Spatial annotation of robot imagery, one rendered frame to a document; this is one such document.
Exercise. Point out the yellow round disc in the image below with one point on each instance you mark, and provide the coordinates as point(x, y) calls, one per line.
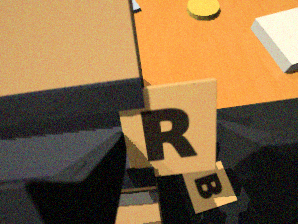
point(200, 9)

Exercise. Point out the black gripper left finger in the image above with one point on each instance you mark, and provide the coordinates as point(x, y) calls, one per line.
point(85, 192)

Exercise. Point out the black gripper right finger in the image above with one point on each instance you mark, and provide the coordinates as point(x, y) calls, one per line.
point(266, 165)

